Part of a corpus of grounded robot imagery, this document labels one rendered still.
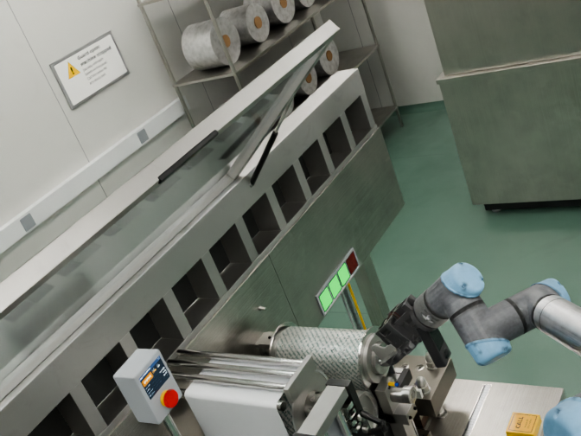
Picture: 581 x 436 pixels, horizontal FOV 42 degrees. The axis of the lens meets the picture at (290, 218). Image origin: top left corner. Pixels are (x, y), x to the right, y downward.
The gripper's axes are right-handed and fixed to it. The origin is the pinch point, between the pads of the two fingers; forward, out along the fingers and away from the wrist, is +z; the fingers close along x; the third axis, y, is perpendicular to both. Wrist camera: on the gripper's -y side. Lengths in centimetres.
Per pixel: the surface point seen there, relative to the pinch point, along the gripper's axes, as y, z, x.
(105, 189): 148, 228, -162
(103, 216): 55, -47, 52
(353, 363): 5.7, 3.8, 3.7
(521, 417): -37.7, 7.2, -19.5
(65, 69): 202, 181, -174
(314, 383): 11.5, -3.3, 19.9
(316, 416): 9.7, -16.6, 34.9
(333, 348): 11.0, 6.6, 1.6
